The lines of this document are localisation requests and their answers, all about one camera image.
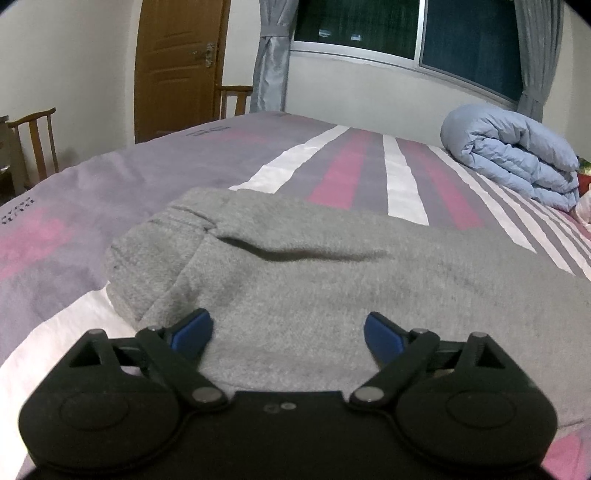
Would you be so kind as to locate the folded light blue duvet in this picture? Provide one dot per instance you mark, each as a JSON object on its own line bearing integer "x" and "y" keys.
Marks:
{"x": 508, "y": 152}

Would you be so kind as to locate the sliding glass window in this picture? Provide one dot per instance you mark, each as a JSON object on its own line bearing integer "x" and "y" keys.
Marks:
{"x": 369, "y": 23}

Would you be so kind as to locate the red patterned cloth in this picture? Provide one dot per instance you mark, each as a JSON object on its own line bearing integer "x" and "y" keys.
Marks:
{"x": 585, "y": 177}

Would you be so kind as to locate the grey pants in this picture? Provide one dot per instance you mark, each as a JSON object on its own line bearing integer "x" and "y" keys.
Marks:
{"x": 323, "y": 286}

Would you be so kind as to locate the folded white pink blanket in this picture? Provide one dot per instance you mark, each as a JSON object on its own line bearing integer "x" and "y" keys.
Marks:
{"x": 584, "y": 207}

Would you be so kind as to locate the grey curtain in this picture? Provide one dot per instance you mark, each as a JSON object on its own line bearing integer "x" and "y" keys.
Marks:
{"x": 272, "y": 69}
{"x": 538, "y": 55}

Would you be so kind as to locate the brown wooden door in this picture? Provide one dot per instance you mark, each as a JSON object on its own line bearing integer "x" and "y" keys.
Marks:
{"x": 175, "y": 69}

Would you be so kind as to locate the wooden chair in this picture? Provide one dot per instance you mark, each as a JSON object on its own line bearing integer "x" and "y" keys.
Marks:
{"x": 34, "y": 138}
{"x": 235, "y": 99}

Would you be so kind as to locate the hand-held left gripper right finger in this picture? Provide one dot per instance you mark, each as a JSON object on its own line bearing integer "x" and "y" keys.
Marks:
{"x": 381, "y": 339}

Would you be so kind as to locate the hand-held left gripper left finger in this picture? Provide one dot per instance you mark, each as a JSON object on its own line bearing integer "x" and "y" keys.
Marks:
{"x": 193, "y": 333}

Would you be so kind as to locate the striped purple pink bed sheet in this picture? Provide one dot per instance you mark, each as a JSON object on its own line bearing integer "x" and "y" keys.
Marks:
{"x": 92, "y": 207}

